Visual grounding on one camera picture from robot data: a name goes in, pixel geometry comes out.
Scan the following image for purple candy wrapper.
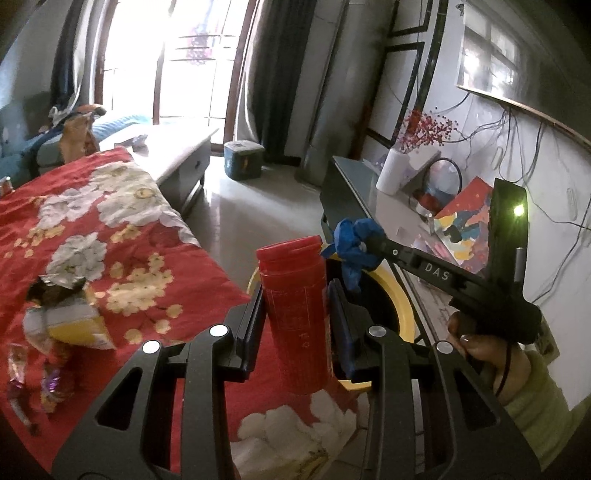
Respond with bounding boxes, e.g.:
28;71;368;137
39;344;75;411
6;344;42;437

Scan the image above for red floral blanket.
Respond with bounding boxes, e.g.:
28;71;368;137
0;147;365;480

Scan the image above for wall mounted television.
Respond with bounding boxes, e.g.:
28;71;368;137
456;0;591;153

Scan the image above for yellow rimmed black trash bin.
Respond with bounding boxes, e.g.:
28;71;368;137
247;265;416;393

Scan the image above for red berry branches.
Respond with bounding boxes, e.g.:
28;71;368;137
399;111;459;155

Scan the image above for person's right forearm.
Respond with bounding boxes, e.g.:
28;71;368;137
501;351;591;457

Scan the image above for dark grey curtain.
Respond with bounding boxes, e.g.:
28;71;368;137
247;0;324;164

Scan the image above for brown framed glass door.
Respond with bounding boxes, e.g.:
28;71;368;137
95;0;259;144

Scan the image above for white cylindrical vase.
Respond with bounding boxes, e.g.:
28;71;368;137
375;148;411;195

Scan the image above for red plastic cup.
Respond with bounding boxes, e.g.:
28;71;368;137
256;234;332;395

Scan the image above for tall grey air conditioner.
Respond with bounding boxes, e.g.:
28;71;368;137
295;0;356;185

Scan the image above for round black framed ornament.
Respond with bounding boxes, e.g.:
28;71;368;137
418;158;463;217

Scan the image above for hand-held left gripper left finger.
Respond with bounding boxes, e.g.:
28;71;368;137
51;286;266;480

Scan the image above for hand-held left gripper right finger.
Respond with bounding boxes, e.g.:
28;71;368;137
327;279;541;480

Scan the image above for blue plastic bag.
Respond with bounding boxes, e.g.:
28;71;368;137
322;218;386;291

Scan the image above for dark blue curtain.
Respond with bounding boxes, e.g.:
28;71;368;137
51;0;107;116

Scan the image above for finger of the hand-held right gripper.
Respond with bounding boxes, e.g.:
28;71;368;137
362;233;419;273

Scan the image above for grey coffee table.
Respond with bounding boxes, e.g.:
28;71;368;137
99;127;220;217

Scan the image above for person's right hand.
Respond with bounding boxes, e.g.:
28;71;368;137
447;311;532;402

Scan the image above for orange paper bag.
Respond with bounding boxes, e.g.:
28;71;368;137
60;105;107;163

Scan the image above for silver yellow snack packet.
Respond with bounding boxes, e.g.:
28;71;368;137
22;298;116;354

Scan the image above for blue storage stool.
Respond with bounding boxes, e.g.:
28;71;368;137
224;141;265;182

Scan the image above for glass topped television console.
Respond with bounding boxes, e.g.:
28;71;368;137
320;155;555;370

